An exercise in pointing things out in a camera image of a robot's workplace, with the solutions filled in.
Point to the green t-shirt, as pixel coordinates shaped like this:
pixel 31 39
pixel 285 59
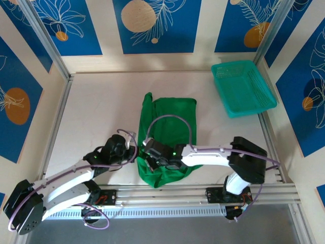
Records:
pixel 175 114

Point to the teal plastic mesh basket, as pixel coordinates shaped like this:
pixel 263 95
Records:
pixel 241 89

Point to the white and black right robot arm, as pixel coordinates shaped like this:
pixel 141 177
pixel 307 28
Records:
pixel 208 157

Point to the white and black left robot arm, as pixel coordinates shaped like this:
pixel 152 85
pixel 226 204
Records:
pixel 63 183

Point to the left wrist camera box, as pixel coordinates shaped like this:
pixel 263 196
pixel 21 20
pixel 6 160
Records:
pixel 130 142

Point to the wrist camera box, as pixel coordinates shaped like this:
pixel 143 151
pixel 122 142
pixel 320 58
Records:
pixel 130 142
pixel 148 141

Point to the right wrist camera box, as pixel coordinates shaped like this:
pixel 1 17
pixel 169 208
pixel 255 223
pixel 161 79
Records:
pixel 148 141

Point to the aluminium frame rail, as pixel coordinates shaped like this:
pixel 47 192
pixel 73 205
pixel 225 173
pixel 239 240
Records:
pixel 162 197

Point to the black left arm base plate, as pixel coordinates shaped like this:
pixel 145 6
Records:
pixel 109 197

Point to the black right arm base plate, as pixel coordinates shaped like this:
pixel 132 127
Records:
pixel 213 195

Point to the aluminium table side rail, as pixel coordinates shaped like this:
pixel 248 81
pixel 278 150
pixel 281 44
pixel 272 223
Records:
pixel 60 114
pixel 265 124

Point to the blue floral wall panel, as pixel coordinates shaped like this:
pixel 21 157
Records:
pixel 29 30
pixel 12 139
pixel 297 23
pixel 228 30
pixel 177 38
pixel 83 38
pixel 312 127

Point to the aluminium frame post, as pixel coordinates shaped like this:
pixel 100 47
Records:
pixel 269 38
pixel 47 38

